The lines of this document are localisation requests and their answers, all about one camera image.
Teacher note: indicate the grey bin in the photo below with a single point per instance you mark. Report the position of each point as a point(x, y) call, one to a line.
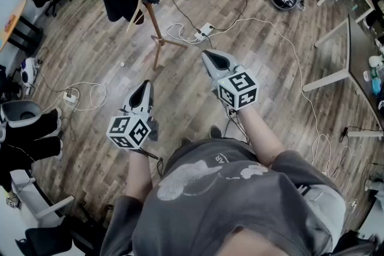
point(21, 111)

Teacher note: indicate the green label bottle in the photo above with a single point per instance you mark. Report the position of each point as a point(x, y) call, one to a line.
point(372, 73)

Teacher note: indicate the blue packet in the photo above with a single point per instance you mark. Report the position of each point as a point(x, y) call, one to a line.
point(376, 87)

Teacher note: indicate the brown wooden coat stand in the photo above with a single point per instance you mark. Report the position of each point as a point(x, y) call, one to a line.
point(156, 30)

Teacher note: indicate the white square power strip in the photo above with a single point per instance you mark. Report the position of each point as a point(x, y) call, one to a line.
point(204, 30)

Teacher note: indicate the small white power strip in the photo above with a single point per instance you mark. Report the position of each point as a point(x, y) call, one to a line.
point(70, 96)

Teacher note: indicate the white round mug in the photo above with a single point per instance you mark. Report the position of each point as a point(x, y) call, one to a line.
point(375, 60)

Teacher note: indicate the orange round table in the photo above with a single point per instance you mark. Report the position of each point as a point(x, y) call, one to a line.
point(12, 22)

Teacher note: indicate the white desk frame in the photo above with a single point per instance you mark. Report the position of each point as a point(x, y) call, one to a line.
point(45, 207)

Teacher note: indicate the person's grey printed shirt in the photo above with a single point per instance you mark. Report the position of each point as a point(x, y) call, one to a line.
point(228, 207)

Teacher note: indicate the white and purple device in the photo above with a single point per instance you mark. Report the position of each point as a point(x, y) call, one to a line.
point(29, 73)

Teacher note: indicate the cream clothes hanger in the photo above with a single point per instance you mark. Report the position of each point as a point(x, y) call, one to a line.
point(135, 13)

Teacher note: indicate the person's dark shoe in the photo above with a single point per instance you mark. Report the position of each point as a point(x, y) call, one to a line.
point(186, 141)
point(215, 132)

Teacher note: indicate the dark top white desk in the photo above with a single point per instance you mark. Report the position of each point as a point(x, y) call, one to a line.
point(358, 51)

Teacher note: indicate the person's left forearm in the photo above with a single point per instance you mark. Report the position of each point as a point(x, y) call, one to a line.
point(138, 177)

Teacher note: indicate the person's right forearm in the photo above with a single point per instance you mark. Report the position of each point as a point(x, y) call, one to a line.
point(261, 135)

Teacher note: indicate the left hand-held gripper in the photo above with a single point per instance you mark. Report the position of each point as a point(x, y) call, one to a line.
point(129, 130)

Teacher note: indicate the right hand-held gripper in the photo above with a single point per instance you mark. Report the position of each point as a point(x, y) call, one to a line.
point(238, 88)

